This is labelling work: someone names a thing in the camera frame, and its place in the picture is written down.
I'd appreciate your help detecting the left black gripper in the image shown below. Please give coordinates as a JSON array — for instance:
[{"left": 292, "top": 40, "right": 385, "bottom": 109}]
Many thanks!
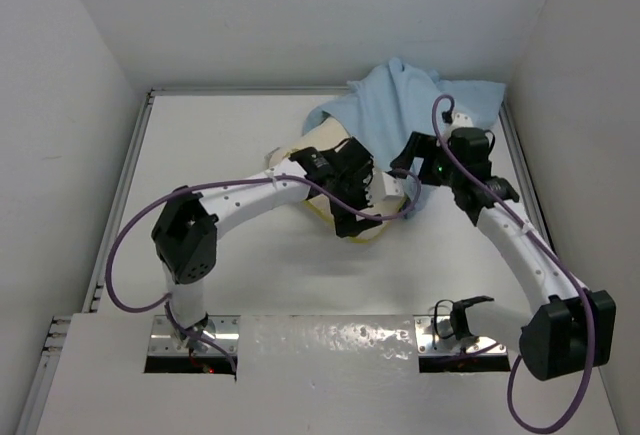
[{"left": 327, "top": 162, "right": 380, "bottom": 233}]

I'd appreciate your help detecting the light blue pillowcase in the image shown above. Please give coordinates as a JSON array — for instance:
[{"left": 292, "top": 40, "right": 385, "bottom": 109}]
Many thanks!
[{"left": 303, "top": 57, "right": 507, "bottom": 221}]

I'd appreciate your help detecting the cream memory foam pillow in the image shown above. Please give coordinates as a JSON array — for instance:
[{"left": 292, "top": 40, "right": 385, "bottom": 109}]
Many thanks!
[{"left": 265, "top": 117, "right": 401, "bottom": 244}]

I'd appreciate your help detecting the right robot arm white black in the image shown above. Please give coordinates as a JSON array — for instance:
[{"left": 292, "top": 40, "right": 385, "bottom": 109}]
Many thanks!
[{"left": 391, "top": 128, "right": 616, "bottom": 381}]

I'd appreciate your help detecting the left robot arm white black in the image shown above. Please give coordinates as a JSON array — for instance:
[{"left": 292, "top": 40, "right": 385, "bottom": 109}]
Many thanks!
[{"left": 151, "top": 138, "right": 403, "bottom": 330}]

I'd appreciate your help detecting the white front cover board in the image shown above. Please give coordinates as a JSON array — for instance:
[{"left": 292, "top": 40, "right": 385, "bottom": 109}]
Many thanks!
[{"left": 35, "top": 312, "right": 621, "bottom": 435}]

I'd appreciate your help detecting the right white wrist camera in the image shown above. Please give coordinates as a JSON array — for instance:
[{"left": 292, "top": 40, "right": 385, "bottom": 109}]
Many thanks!
[{"left": 447, "top": 111, "right": 476, "bottom": 131}]

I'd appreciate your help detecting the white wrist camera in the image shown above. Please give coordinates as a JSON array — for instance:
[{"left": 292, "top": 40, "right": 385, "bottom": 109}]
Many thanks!
[
  {"left": 447, "top": 111, "right": 476, "bottom": 131},
  {"left": 370, "top": 172, "right": 405, "bottom": 202}
]

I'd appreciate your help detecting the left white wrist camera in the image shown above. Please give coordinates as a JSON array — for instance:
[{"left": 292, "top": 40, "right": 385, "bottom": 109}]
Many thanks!
[{"left": 370, "top": 172, "right": 405, "bottom": 202}]

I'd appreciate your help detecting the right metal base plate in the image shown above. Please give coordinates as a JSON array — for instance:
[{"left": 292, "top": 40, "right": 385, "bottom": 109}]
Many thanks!
[{"left": 414, "top": 315, "right": 508, "bottom": 358}]

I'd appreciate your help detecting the metal base plate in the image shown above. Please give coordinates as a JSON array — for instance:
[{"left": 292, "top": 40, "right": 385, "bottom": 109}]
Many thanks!
[
  {"left": 414, "top": 315, "right": 508, "bottom": 358},
  {"left": 147, "top": 315, "right": 240, "bottom": 357}
]

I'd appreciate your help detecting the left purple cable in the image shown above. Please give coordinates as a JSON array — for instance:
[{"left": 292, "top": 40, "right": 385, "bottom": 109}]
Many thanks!
[{"left": 106, "top": 168, "right": 422, "bottom": 371}]

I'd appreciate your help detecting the purple cable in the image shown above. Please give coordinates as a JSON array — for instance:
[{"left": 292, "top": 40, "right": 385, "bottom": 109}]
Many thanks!
[
  {"left": 430, "top": 93, "right": 596, "bottom": 431},
  {"left": 106, "top": 168, "right": 422, "bottom": 371}
]

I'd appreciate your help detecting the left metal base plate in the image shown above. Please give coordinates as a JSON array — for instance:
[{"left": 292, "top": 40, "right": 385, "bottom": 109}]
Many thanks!
[{"left": 147, "top": 315, "right": 240, "bottom": 357}]

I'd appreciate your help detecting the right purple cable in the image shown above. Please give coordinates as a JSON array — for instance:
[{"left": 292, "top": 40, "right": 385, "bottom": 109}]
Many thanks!
[{"left": 430, "top": 93, "right": 596, "bottom": 431}]

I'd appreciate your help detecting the aluminium table frame rail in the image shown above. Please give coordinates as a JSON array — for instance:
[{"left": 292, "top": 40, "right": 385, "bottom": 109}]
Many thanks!
[{"left": 14, "top": 85, "right": 609, "bottom": 435}]

